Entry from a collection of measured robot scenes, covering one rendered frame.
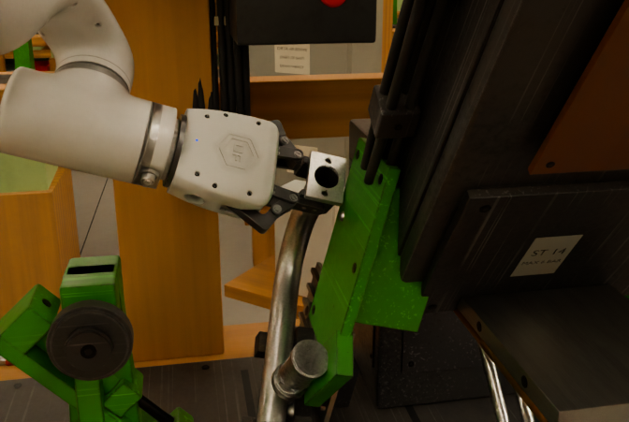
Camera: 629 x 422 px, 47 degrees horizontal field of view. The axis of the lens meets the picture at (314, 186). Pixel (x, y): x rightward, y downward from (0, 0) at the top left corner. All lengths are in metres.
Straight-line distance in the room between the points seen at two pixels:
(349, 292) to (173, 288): 0.43
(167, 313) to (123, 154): 0.43
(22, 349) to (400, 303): 0.35
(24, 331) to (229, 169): 0.24
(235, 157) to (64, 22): 0.21
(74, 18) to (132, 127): 0.12
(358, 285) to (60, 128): 0.31
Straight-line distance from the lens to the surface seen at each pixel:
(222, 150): 0.73
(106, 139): 0.70
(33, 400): 1.05
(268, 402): 0.79
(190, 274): 1.07
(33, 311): 0.72
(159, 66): 0.98
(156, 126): 0.71
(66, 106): 0.71
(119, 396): 0.76
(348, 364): 0.69
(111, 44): 0.76
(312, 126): 1.11
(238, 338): 1.17
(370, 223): 0.67
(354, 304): 0.69
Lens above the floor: 1.45
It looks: 18 degrees down
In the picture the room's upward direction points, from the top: straight up
